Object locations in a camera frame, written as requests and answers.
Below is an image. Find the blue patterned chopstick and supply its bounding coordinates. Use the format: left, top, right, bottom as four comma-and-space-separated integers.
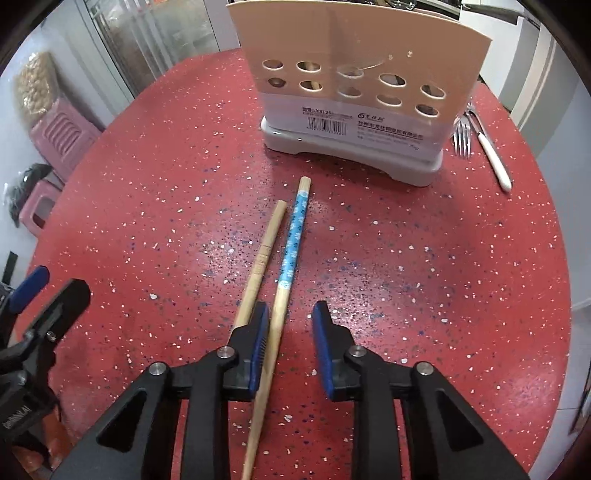
242, 176, 311, 480

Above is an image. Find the plain chopstick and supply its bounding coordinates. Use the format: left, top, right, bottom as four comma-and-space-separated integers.
232, 200, 287, 329

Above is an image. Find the single pink stool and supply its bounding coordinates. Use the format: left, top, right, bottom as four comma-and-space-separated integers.
19, 180, 61, 237

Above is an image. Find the stack of pink stools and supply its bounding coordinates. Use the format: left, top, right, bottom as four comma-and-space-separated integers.
30, 97, 101, 183

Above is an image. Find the bag of nuts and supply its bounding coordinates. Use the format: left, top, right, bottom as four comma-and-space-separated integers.
13, 51, 60, 128

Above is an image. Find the glass sliding door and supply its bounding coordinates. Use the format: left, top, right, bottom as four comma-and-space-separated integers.
75, 0, 239, 97

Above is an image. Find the beige plastic cutlery holder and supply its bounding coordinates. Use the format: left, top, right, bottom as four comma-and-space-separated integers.
228, 1, 491, 187

